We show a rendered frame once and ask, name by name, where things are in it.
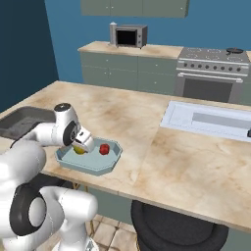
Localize silver stove with oven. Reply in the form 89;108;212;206
173;46;251;105

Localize white flat cooktop panel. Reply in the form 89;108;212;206
159;100;251;143

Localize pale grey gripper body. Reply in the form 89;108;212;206
72;135;96;155

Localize grey-green wall cupboards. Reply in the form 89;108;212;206
79;0;191;20

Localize silver toaster oven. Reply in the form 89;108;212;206
109;23;149;50

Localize orange fruit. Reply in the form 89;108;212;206
73;145;88;156

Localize black round stool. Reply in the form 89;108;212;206
129;199;230;251

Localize grey-green base cupboards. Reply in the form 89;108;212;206
79;51;179;96

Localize black pan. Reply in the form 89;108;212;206
226;47;245;56

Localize grey sink basin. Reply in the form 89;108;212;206
0;106;57;142

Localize light blue tupperware container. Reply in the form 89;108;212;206
54;137;124;177

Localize red bell pepper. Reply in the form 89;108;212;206
98;143;111;156

